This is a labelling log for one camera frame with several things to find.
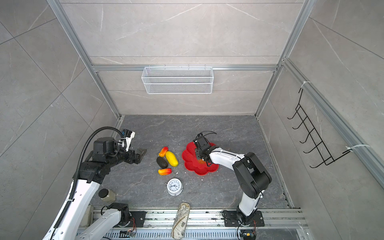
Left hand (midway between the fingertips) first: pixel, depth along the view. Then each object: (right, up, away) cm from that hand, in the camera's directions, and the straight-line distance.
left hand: (136, 144), depth 73 cm
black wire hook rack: (+84, -4, -12) cm, 85 cm away
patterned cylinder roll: (+22, -36, -3) cm, 43 cm away
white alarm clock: (+18, -25, +9) cm, 32 cm away
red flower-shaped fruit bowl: (+27, -14, +20) cm, 36 cm away
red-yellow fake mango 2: (+11, -18, +15) cm, 26 cm away
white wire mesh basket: (+17, +41, +28) cm, 53 cm away
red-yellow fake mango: (+8, -8, +22) cm, 25 cm away
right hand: (+33, -6, +23) cm, 41 cm away
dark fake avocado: (+9, -13, +18) cm, 24 cm away
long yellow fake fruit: (+15, -11, +18) cm, 25 cm away
